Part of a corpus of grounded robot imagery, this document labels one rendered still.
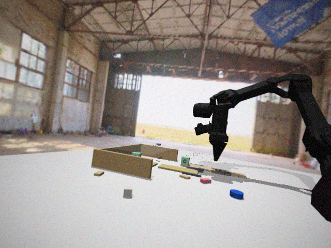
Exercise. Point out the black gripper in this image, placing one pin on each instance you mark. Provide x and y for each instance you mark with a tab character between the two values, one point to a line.
218	136

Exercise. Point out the blue flat disc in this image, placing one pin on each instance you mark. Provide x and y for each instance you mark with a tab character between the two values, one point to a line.
236	194

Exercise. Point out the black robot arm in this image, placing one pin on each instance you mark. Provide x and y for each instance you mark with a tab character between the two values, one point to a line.
317	135

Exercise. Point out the green labelled cube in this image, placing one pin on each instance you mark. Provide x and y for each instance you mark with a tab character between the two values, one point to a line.
185	160

